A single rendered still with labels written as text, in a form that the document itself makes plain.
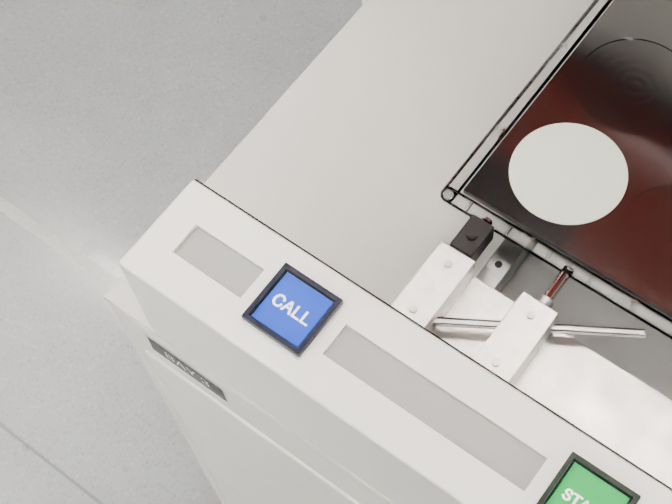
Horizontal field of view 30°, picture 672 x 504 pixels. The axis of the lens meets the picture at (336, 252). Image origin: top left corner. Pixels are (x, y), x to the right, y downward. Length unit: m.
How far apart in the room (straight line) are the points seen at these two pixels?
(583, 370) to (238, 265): 0.29
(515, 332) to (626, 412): 0.11
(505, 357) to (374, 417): 0.13
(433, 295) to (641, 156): 0.22
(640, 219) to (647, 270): 0.05
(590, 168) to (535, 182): 0.05
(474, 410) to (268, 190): 0.35
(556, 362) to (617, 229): 0.12
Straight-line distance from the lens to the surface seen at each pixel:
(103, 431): 2.00
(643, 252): 1.06
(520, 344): 1.00
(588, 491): 0.91
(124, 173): 2.19
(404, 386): 0.94
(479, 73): 1.23
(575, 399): 1.02
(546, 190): 1.08
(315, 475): 1.16
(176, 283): 0.99
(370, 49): 1.25
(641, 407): 1.03
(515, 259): 1.10
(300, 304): 0.96
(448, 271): 1.03
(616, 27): 1.18
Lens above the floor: 1.83
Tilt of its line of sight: 63 degrees down
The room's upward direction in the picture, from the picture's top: 9 degrees counter-clockwise
